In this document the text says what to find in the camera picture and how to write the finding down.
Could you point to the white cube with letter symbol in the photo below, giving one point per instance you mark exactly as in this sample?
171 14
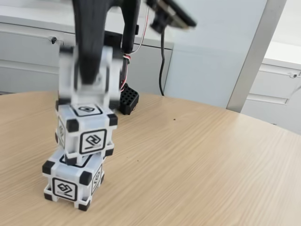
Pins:
68 77

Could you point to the white cube with lightning symbol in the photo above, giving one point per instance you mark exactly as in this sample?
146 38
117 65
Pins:
94 122

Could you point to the black cabinet lock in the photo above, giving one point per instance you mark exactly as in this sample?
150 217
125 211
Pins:
53 40

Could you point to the long white cabinet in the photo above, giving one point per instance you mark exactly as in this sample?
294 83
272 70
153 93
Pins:
23 58

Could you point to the white cube with house symbol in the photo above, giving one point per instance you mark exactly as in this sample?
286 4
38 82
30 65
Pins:
63 188

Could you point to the grey metal pillar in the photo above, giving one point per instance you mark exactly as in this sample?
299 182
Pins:
252 66

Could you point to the white drawer cabinet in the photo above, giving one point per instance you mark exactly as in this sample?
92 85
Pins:
270 94

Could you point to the silver cabinet lock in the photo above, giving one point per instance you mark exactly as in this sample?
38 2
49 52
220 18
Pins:
294 75

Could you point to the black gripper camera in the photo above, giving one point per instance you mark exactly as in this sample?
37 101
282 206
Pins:
174 14

